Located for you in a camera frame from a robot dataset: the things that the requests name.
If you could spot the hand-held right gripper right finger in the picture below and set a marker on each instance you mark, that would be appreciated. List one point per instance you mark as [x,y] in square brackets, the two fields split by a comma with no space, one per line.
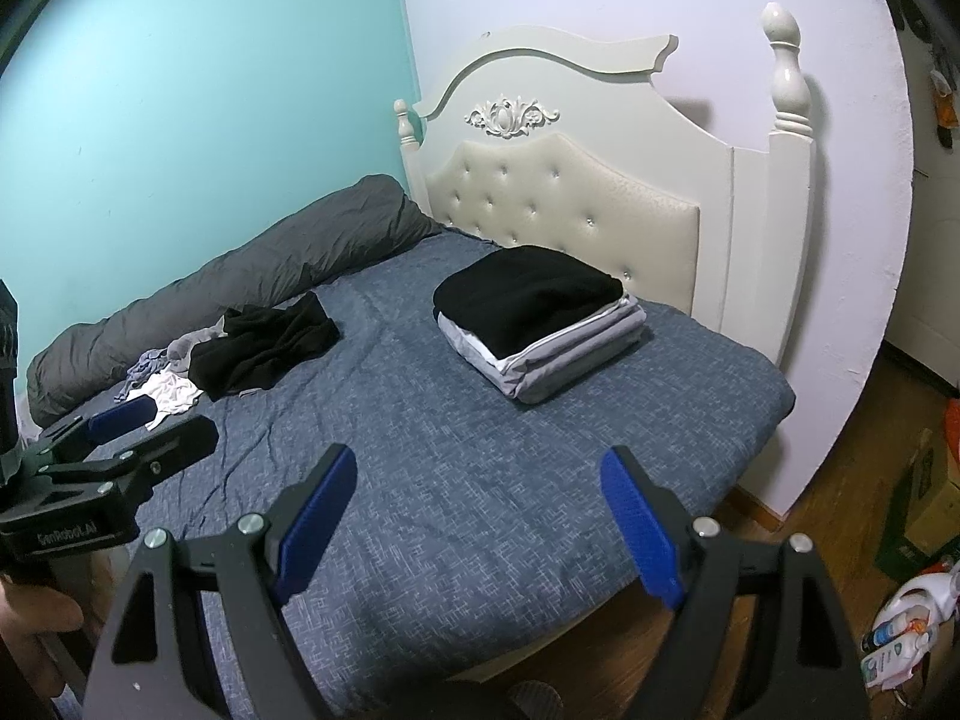
[645,525]

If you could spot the crumpled black garment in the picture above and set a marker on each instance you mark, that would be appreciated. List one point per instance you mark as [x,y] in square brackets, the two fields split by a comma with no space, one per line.
[262,345]

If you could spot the white spray bottle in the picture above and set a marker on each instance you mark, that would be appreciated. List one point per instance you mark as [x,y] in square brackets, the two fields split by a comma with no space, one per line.
[926,589]

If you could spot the orange hanging ornament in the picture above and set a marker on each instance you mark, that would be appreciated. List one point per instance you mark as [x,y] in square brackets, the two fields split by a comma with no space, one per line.
[941,105]

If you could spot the person's left hand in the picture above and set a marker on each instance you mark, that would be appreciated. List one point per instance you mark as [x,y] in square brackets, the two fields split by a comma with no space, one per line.
[37,607]

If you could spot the cream tufted headboard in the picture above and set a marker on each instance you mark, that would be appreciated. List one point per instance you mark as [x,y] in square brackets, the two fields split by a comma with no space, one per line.
[562,187]

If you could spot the black sweater with white trim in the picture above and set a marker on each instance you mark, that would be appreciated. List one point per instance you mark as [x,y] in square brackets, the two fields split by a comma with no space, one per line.
[525,292]

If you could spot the white door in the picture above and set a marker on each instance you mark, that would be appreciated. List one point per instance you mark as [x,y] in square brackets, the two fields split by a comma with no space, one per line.
[930,277]

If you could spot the blue-grey crumpled garment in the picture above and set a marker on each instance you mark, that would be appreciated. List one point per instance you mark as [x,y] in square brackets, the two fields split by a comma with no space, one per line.
[146,371]

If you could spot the folded light grey garment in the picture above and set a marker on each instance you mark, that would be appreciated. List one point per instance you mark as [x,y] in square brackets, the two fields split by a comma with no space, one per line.
[570,367]

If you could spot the white tube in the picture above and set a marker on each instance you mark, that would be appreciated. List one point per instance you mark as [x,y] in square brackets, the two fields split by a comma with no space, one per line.
[892,666]
[896,631]

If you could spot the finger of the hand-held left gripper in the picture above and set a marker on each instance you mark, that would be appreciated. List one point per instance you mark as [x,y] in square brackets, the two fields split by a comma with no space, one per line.
[120,416]
[172,442]

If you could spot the orange object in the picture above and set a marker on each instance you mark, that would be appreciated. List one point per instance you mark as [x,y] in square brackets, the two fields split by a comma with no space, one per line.
[952,435]

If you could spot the grey round object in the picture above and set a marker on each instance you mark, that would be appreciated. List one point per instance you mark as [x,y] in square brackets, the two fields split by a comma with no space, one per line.
[536,701]

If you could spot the black hanging object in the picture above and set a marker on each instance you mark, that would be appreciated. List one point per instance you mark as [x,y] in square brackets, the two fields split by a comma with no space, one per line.
[911,11]

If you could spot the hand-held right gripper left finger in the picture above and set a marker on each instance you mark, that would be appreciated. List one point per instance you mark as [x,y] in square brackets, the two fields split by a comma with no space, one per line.
[315,517]

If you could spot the grey hooded garment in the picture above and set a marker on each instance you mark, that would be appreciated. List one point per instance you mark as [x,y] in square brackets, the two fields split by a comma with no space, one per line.
[187,349]

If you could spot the green and brown cardboard box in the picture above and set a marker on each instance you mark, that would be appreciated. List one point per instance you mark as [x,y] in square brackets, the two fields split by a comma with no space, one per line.
[915,510]

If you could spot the dark grey rolled duvet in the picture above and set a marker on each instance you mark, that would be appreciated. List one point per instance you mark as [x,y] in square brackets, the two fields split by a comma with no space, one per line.
[225,270]

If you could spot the white t-shirt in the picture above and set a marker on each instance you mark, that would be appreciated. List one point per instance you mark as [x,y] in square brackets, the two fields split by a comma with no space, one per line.
[172,394]

